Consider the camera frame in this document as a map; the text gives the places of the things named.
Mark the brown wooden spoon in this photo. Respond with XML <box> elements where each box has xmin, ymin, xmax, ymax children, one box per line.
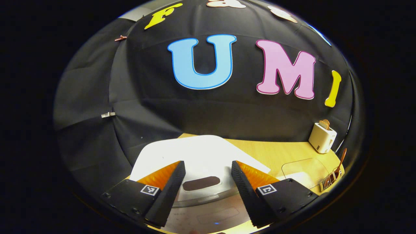
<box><xmin>334</xmin><ymin>148</ymin><xmax>347</xmax><ymax>178</ymax></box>

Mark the black backdrop cloth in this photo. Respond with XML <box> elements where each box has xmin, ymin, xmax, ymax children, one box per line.
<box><xmin>54</xmin><ymin>0</ymin><xmax>358</xmax><ymax>192</ymax></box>

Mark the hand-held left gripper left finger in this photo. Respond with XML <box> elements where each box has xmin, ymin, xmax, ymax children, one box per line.
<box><xmin>101</xmin><ymin>161</ymin><xmax>186</xmax><ymax>228</ymax></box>

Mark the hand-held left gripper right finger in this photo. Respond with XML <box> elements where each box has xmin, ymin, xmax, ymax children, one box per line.
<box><xmin>231</xmin><ymin>160</ymin><xmax>319</xmax><ymax>228</ymax></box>

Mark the white rice cooker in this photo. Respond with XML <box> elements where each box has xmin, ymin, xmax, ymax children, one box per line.
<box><xmin>129</xmin><ymin>135</ymin><xmax>271</xmax><ymax>234</ymax></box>

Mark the white toaster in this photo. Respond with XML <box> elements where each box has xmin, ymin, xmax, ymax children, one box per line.
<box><xmin>308</xmin><ymin>123</ymin><xmax>337</xmax><ymax>154</ymax></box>

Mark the clear plastic container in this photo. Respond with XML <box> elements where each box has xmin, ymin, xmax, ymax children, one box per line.
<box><xmin>281</xmin><ymin>158</ymin><xmax>329</xmax><ymax>192</ymax></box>

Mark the metal wire chopstick holder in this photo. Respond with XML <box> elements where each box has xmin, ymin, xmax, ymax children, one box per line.
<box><xmin>319</xmin><ymin>167</ymin><xmax>342</xmax><ymax>192</ymax></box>

